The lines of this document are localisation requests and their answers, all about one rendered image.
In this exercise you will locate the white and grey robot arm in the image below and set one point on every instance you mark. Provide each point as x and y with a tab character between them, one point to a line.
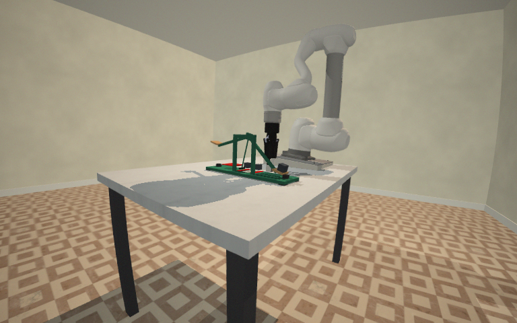
329	135

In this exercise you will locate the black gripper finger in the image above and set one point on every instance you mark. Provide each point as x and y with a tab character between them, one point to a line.
274	150
268	151

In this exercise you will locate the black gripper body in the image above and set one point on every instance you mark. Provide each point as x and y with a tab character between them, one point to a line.
271	128

